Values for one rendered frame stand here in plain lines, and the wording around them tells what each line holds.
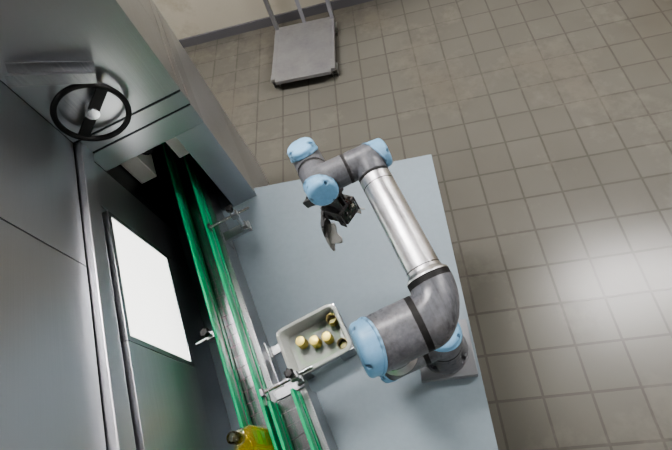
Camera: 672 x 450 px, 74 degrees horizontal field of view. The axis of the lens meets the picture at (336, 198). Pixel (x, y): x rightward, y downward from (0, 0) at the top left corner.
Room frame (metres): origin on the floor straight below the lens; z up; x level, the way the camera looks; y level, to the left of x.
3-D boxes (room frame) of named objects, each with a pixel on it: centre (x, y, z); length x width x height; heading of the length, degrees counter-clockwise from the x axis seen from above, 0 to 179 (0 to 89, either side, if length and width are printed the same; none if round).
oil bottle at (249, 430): (0.26, 0.47, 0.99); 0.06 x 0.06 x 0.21; 3
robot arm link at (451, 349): (0.33, -0.11, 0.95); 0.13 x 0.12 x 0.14; 91
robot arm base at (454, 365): (0.33, -0.12, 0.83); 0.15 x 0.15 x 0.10
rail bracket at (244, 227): (1.03, 0.40, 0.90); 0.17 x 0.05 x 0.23; 94
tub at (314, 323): (0.51, 0.26, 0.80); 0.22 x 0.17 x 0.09; 94
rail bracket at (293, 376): (0.39, 0.35, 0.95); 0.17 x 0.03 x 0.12; 94
